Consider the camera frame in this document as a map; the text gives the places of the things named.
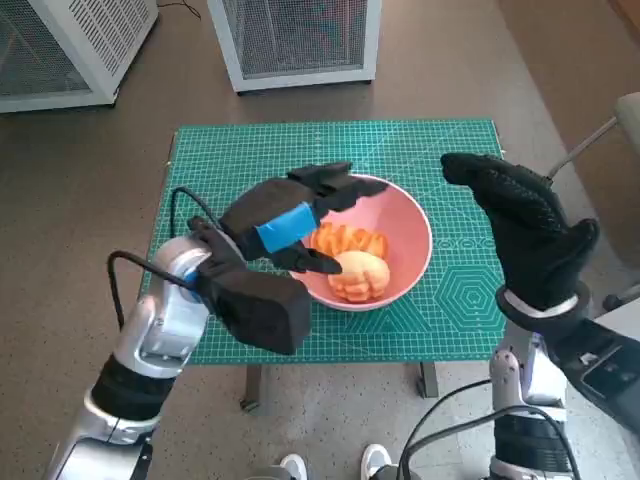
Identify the round toy bread roll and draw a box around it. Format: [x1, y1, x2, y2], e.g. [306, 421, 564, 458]
[327, 251, 391, 304]

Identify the white shoe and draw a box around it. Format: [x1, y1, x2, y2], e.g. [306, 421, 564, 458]
[279, 453, 309, 480]
[360, 443, 394, 480]

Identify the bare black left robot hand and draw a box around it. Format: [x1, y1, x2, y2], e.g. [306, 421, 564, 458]
[219, 160, 390, 276]

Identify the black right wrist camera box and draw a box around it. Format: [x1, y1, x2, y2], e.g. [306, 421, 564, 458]
[542, 317, 640, 431]

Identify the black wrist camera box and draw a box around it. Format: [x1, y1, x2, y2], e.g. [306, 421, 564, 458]
[542, 317, 640, 431]
[197, 267, 311, 356]

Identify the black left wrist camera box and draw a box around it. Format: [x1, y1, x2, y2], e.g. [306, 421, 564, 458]
[197, 267, 311, 356]

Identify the narrow white mesh cabinet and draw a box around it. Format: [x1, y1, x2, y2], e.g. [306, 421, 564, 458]
[207, 0, 384, 95]

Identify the white desk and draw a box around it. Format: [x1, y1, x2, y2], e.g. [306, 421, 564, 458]
[597, 304, 640, 346]

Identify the pink bowl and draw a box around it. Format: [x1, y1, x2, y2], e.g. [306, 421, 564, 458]
[287, 173, 434, 312]

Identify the green cutting mat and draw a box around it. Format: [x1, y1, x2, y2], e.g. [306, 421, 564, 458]
[167, 118, 506, 366]

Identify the thin black floor cable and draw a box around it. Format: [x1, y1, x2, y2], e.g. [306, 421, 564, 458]
[160, 0, 202, 22]

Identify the long toy bread loaf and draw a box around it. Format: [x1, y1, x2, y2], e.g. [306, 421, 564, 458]
[308, 222, 390, 261]

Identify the wide white mesh cabinet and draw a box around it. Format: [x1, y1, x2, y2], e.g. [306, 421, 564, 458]
[0, 0, 161, 114]

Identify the metal table leg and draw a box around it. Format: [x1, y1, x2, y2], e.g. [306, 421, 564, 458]
[239, 363, 265, 412]
[414, 360, 440, 400]

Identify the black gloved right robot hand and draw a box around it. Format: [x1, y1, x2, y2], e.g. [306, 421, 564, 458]
[439, 152, 601, 314]

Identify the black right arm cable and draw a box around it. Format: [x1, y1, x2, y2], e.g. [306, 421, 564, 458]
[399, 404, 581, 480]
[397, 377, 494, 480]

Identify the beige chair with metal legs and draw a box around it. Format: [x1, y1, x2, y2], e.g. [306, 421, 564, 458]
[547, 92, 640, 314]

